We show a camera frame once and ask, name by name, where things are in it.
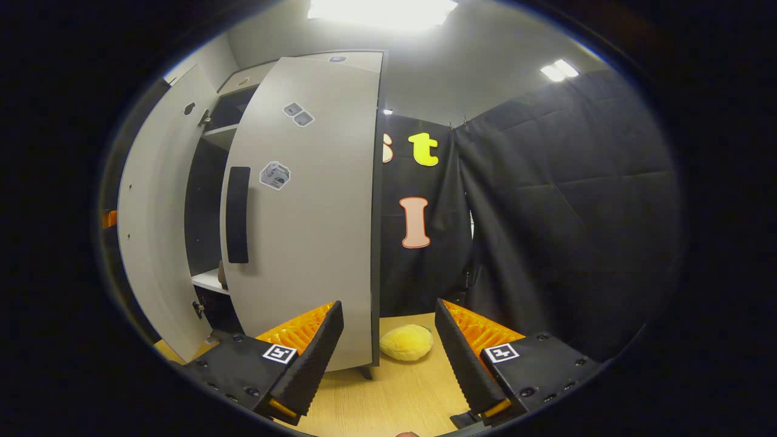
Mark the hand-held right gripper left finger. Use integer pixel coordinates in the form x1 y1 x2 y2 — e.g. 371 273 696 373
184 300 345 427

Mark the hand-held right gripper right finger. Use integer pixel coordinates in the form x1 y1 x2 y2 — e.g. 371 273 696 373
434 297 603 430

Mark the grey cabinet door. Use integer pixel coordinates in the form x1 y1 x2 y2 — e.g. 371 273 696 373
220 52 384 372
117 64 220 363

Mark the grey shoe cabinet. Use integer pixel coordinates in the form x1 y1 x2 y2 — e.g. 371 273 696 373
185 50 389 380

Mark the light grey cabinet shelf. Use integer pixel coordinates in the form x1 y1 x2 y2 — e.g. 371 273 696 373
202 123 240 151
191 269 231 295

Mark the yellow plush toy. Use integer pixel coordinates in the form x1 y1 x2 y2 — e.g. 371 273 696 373
379 324 435 362

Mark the black backdrop cloth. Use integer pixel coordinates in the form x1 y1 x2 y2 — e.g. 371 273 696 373
379 109 475 319
455 68 684 365

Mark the small ceiling light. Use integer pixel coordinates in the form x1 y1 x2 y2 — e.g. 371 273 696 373
540 59 579 83

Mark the large ceiling light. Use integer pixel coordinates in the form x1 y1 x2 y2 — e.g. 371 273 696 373
308 0 459 31

